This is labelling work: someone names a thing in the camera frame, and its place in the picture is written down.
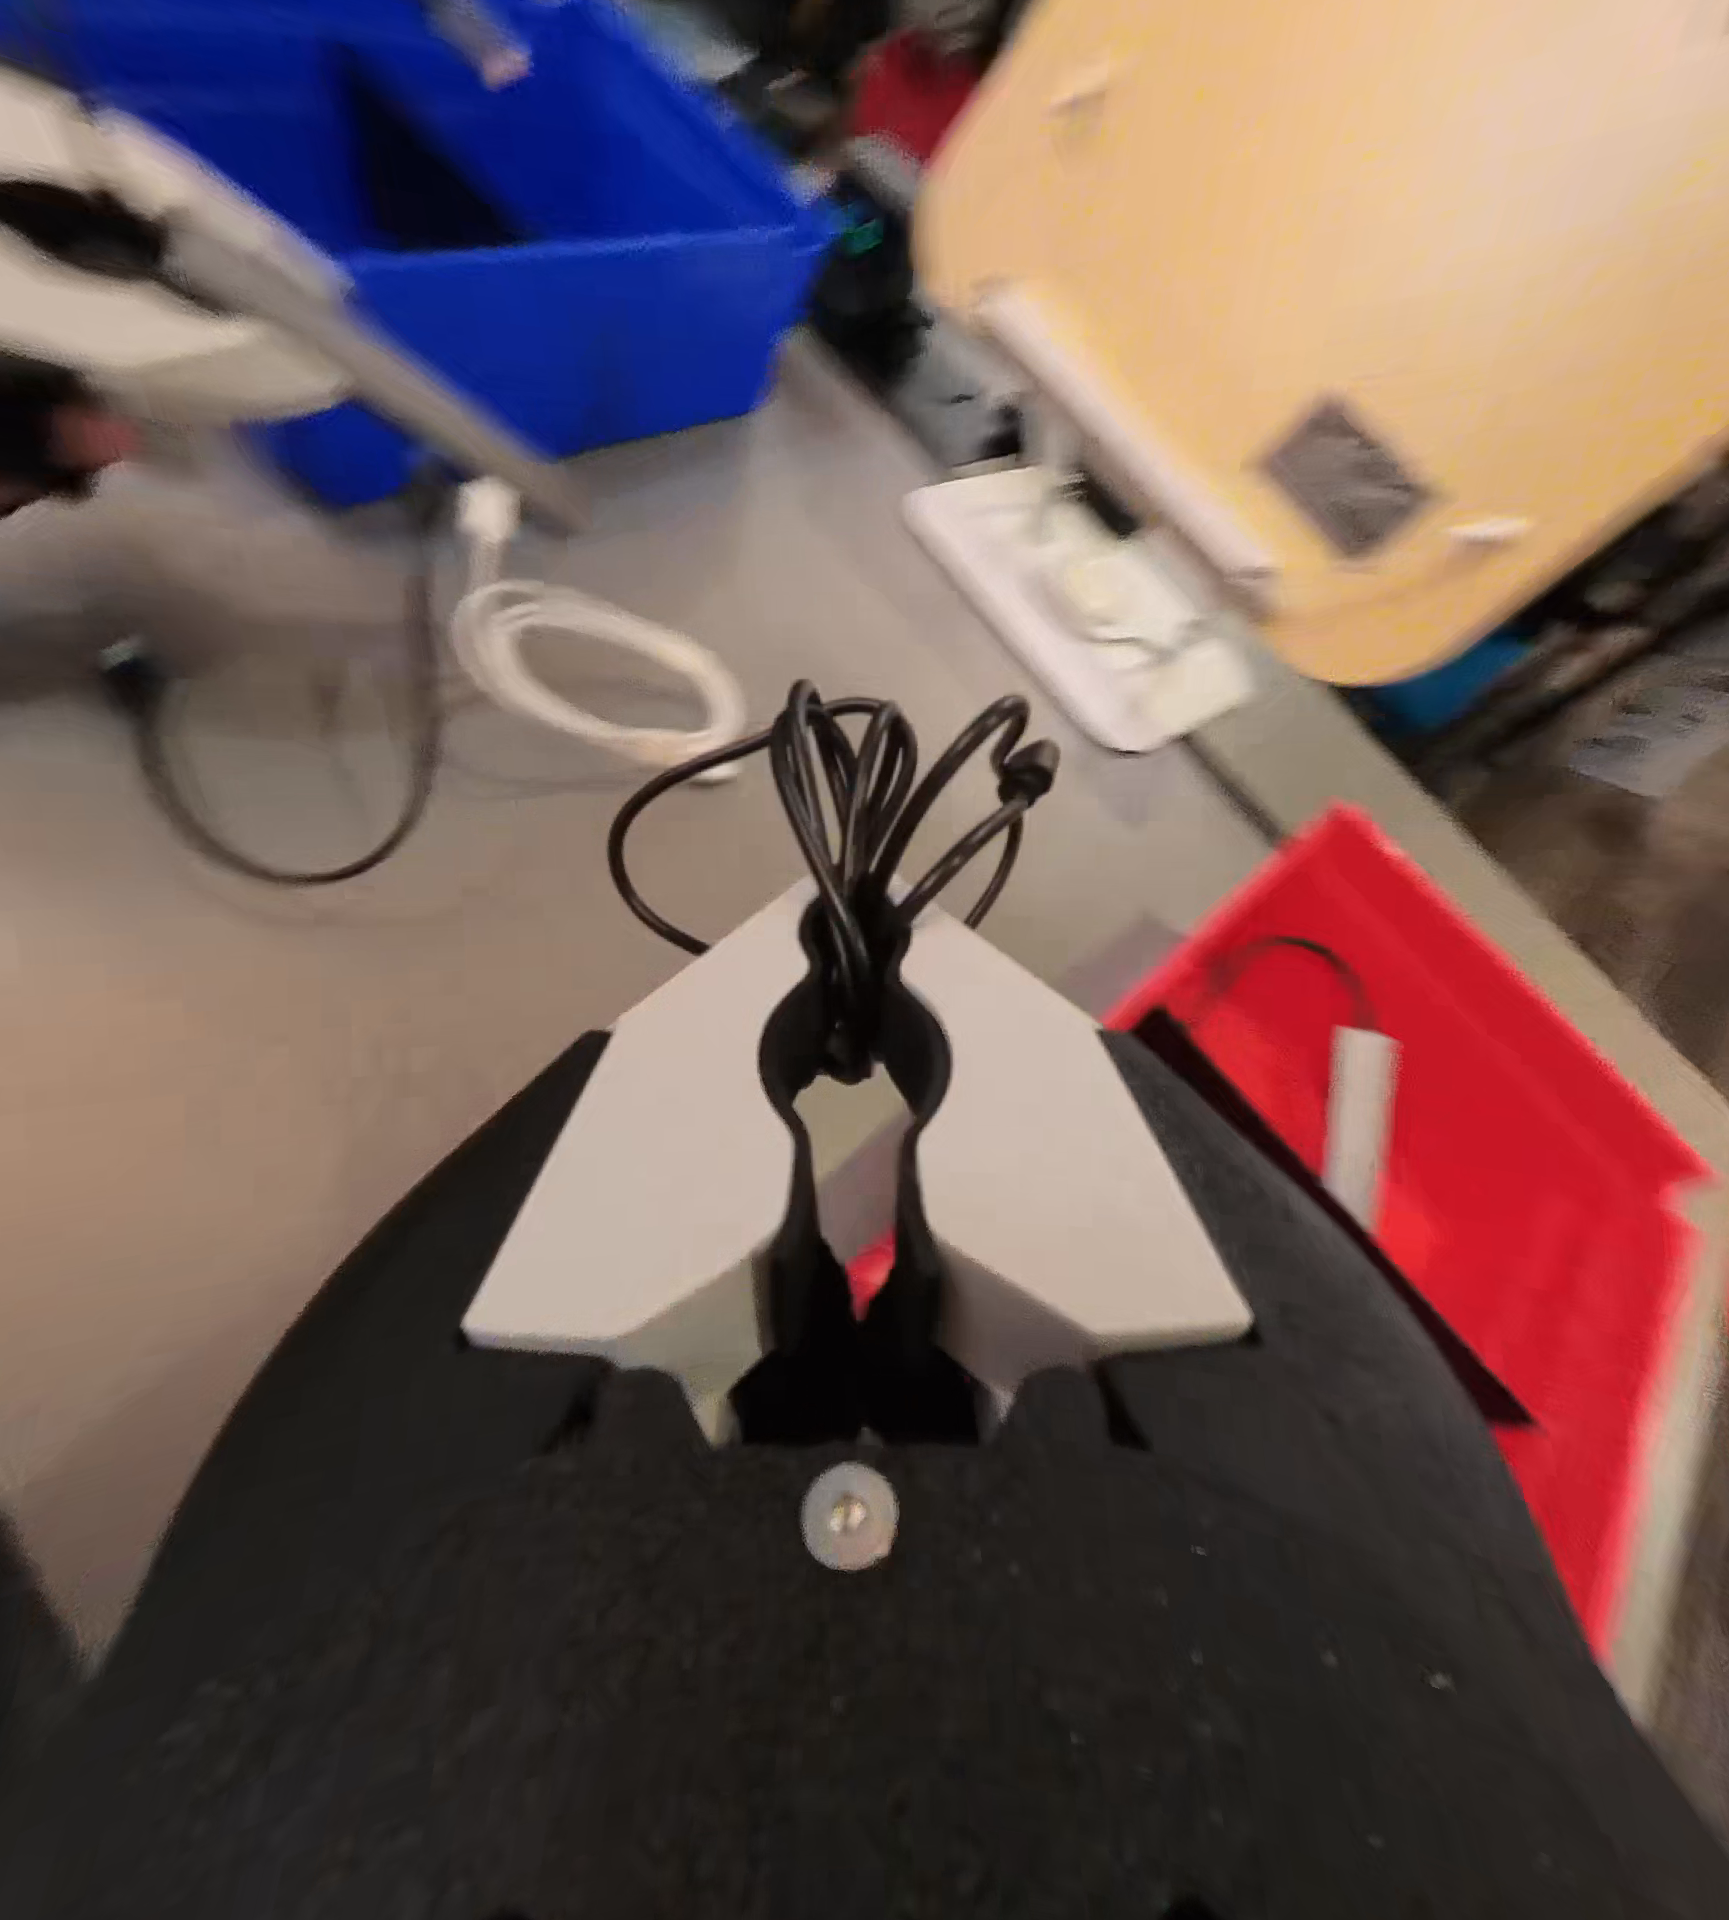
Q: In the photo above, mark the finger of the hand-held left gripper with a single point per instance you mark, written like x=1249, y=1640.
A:
x=38, y=129
x=85, y=322

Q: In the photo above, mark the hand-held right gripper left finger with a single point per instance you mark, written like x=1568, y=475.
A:
x=640, y=1185

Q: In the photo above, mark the wooden book stand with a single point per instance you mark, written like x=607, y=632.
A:
x=1330, y=224

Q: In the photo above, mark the black divider in red bin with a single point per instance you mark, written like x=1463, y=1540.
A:
x=1343, y=1244

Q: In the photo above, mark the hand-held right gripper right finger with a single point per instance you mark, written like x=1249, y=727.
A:
x=1075, y=1185

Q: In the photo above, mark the red plastic bin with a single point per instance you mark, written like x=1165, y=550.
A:
x=1540, y=1244

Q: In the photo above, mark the blue plastic bin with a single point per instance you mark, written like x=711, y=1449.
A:
x=595, y=331

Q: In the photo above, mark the grey desk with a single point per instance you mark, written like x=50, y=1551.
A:
x=204, y=1050

